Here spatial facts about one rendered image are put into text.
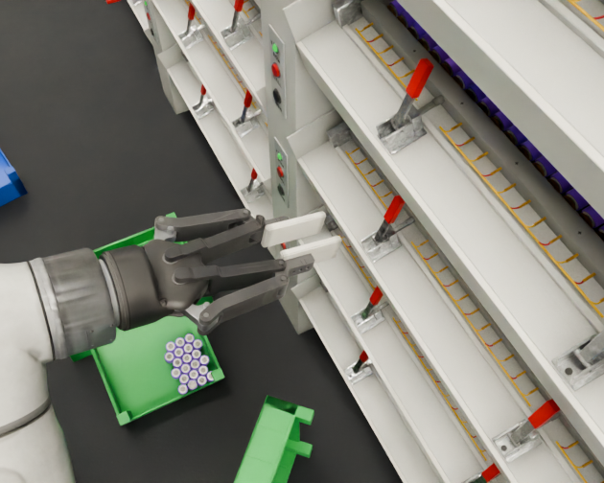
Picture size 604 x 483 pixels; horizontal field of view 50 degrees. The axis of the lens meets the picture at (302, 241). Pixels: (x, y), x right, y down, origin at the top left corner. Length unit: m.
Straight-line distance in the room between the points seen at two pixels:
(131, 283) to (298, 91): 0.34
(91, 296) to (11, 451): 0.14
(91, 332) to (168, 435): 0.72
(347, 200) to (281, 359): 0.55
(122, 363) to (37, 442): 0.73
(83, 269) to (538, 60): 0.39
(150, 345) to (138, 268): 0.73
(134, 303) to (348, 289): 0.47
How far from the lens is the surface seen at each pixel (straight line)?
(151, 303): 0.60
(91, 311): 0.58
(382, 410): 1.12
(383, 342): 0.95
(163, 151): 1.66
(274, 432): 1.06
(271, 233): 0.67
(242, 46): 1.05
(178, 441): 1.28
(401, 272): 0.78
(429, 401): 0.93
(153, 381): 1.31
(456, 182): 0.62
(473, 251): 0.58
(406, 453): 1.10
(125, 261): 0.60
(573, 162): 0.43
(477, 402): 0.73
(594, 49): 0.46
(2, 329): 0.56
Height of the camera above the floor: 1.21
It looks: 56 degrees down
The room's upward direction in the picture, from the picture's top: straight up
